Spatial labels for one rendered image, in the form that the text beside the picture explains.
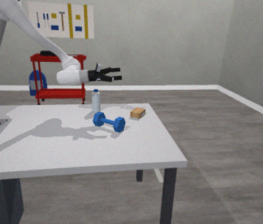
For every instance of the blue dumbbell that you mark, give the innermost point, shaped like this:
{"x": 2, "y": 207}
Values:
{"x": 118, "y": 124}

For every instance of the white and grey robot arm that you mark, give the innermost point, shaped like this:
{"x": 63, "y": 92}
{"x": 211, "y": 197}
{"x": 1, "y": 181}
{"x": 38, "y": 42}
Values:
{"x": 70, "y": 76}

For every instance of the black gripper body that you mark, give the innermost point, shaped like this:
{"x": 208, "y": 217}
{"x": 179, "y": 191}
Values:
{"x": 92, "y": 76}

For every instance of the white bottle with blue cap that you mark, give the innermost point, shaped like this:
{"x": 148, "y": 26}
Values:
{"x": 96, "y": 101}

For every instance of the small brown block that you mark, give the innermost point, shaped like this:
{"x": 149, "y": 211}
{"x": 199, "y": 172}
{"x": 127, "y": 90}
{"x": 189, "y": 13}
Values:
{"x": 137, "y": 113}

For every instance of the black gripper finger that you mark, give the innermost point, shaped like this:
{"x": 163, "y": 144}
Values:
{"x": 108, "y": 78}
{"x": 108, "y": 70}

